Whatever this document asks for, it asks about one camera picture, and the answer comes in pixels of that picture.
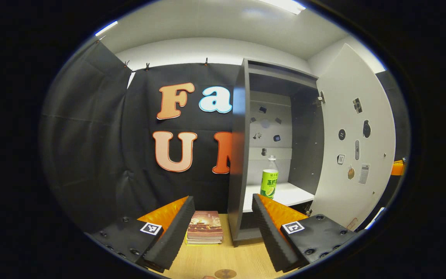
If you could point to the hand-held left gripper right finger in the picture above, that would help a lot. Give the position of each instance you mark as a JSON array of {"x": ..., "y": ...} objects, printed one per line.
[{"x": 271, "y": 240}]

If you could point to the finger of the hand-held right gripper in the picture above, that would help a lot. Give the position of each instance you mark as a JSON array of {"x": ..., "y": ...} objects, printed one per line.
[{"x": 398, "y": 168}]

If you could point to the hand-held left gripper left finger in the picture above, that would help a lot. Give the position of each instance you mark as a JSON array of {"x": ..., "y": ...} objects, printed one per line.
[{"x": 170, "y": 240}]

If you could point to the round brown coaster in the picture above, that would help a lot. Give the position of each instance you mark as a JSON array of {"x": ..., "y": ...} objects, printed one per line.
[{"x": 225, "y": 273}]

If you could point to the green label bottle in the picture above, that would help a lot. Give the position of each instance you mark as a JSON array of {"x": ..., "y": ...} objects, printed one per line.
[{"x": 269, "y": 182}]

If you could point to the white cabinet door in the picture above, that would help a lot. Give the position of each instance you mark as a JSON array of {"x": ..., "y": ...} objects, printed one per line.
[{"x": 343, "y": 193}]

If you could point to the dark grey cabinet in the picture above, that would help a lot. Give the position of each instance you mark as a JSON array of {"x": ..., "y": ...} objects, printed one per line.
[{"x": 238, "y": 174}]

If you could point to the metal door hinge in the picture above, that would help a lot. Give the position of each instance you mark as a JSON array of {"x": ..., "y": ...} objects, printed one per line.
[
  {"x": 320, "y": 97},
  {"x": 308, "y": 211}
]

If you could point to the white cabinet shelf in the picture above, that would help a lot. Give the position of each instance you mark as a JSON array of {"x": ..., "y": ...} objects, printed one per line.
[{"x": 289, "y": 193}]

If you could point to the yellow book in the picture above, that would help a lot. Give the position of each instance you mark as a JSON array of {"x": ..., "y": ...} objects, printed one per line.
[{"x": 203, "y": 243}]

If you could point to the white-edged book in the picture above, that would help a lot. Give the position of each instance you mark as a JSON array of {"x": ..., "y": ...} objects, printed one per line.
[{"x": 204, "y": 236}]

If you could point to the book with red cover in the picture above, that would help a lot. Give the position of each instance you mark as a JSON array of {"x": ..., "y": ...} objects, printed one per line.
[{"x": 205, "y": 219}]

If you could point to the black backdrop cloth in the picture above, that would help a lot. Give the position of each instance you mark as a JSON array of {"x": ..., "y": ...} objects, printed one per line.
[{"x": 91, "y": 155}]

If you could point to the row of backdrop clips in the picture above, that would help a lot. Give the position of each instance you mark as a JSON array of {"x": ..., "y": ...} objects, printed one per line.
[{"x": 206, "y": 62}]

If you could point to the long ceiling light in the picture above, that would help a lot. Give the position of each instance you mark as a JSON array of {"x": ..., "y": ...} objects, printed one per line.
[{"x": 289, "y": 5}]

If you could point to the small ceiling light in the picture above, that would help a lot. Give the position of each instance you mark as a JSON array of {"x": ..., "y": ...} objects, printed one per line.
[{"x": 107, "y": 28}]

